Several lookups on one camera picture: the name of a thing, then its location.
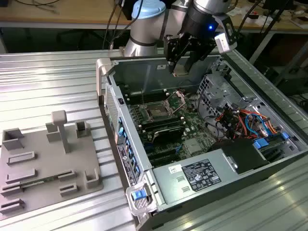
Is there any black RAM slot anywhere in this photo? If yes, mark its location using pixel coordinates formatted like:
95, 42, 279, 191
128, 97, 168, 105
141, 118, 183, 128
125, 89, 167, 96
140, 115, 182, 126
142, 120, 185, 130
143, 123, 185, 133
127, 94, 167, 102
126, 91, 167, 99

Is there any CPU socket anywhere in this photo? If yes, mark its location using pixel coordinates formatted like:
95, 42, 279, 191
141, 101, 173, 122

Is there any silver CPU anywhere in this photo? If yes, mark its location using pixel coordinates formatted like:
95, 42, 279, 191
172, 63, 191, 78

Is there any black plastic fan shroud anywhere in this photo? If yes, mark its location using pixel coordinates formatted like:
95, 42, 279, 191
208, 138, 270, 175

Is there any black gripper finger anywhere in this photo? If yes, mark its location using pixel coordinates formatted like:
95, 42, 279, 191
164, 34, 188, 73
184, 41, 214, 73

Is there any white paper sheet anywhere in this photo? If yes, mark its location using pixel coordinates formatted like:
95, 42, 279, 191
227, 6, 244, 17

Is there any silver chipset heatsink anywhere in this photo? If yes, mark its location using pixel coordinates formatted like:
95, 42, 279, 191
184, 139, 202, 155

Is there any grey case latch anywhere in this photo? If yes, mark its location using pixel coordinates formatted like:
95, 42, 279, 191
125, 181, 158, 216

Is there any grey open PC case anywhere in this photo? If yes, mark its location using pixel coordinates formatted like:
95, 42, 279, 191
95, 53, 308, 231

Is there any black graphics card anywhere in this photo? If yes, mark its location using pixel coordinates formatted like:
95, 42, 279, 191
150, 126, 186, 145

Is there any black desktop device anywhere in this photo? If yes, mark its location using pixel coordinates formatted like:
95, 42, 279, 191
120, 0, 134, 20

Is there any grey metal drive cage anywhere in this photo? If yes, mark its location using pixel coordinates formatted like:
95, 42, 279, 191
195, 73, 244, 121

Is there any black wire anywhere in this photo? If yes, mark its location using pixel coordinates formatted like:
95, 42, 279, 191
204, 115, 229, 143

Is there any blue disk carrier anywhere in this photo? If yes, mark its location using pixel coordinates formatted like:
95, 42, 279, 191
254, 138, 270, 150

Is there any blue wire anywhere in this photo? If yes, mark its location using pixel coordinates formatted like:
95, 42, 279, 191
244, 112, 270, 138

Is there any small white box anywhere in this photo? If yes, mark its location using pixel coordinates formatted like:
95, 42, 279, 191
247, 13, 268, 26

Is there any small cardboard box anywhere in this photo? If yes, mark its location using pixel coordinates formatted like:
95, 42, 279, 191
290, 15, 308, 27

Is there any green RAM stick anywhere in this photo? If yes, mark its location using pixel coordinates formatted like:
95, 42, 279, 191
20, 175, 60, 188

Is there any grey power supply unit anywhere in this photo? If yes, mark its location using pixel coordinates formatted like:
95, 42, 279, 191
151, 148, 244, 211

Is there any wooden desk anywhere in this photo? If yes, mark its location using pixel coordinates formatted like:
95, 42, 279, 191
0, 0, 308, 34

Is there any metal socket cover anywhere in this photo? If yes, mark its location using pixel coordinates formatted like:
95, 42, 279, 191
164, 89, 186, 114

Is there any green motherboard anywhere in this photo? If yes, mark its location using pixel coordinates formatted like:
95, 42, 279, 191
121, 83, 215, 169

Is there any black expansion slot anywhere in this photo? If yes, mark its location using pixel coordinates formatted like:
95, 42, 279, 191
148, 154, 181, 167
146, 148, 179, 159

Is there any beige case handle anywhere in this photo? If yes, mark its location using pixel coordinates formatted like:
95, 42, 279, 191
95, 58, 114, 106

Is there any grey parts rack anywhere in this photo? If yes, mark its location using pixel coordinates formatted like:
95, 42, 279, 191
0, 110, 104, 219

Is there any red wire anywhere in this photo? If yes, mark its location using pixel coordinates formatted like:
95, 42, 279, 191
236, 116, 246, 136

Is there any orange wire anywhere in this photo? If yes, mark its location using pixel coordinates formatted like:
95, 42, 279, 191
238, 109, 282, 136

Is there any blue latch button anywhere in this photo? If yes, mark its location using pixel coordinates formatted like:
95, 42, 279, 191
131, 189, 145, 201

